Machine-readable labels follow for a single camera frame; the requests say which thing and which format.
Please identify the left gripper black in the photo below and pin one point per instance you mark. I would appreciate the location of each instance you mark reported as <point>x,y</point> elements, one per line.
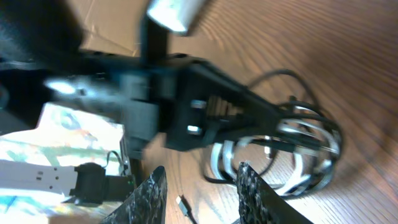
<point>184,97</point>

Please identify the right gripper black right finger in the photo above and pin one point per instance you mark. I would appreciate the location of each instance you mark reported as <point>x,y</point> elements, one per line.
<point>259,203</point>

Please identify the cardboard box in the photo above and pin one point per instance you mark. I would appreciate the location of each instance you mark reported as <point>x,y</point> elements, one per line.
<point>110,26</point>

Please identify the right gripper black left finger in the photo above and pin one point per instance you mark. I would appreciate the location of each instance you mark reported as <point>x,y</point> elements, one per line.
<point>147,203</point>

